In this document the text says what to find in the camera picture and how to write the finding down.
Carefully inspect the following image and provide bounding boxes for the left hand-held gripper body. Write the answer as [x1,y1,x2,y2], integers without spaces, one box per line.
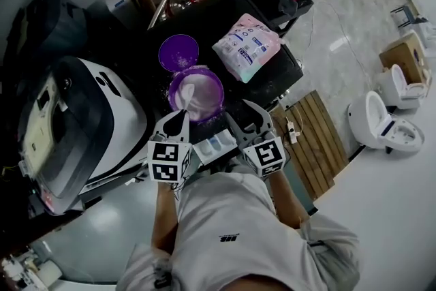
[146,132,194,184]

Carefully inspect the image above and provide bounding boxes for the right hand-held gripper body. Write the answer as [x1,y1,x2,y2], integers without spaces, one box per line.
[238,131,286,178]

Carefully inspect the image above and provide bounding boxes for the white and black top-loader machine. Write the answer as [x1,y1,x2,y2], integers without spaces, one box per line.
[18,56,154,215]

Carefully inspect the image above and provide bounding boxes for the person's grey trousers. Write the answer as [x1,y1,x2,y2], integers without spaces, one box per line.
[207,158,249,178]

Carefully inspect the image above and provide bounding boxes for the black bag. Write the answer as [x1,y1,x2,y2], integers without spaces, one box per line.
[10,0,91,65]

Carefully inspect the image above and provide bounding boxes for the brown cardboard box beside toilets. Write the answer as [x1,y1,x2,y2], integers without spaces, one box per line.
[379,32,432,85]

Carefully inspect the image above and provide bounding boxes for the person's grey t-shirt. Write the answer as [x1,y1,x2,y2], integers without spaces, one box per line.
[117,172,361,291]

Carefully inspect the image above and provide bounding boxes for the person's left forearm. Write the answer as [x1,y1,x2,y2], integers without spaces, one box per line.
[151,180,180,255]

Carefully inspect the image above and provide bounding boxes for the purple round lid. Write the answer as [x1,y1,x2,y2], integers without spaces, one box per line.
[158,33,200,72]

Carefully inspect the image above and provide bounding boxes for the white power strip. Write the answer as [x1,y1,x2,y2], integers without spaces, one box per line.
[285,121,300,144]

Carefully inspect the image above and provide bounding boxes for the white toilet with open lid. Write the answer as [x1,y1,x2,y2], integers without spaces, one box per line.
[376,63,432,110]
[347,91,426,154]

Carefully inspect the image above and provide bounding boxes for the white powder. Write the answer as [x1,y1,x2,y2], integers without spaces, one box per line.
[175,73,221,120]

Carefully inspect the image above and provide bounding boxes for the wooden slat mat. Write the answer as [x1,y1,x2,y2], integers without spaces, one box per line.
[272,90,350,200]

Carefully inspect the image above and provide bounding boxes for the purple plastic tub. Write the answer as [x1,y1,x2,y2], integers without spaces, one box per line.
[168,65,225,123]

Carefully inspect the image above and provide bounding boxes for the dark chair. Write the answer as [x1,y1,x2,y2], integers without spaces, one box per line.
[390,4,429,28]

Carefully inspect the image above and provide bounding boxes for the person's right forearm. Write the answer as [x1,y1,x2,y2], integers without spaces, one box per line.
[268,168,309,229]

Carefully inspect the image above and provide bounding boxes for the pink white powder bag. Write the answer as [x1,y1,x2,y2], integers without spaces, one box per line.
[211,12,285,85]

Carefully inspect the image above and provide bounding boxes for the white plastic spoon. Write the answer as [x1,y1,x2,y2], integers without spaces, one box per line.
[180,83,196,112]

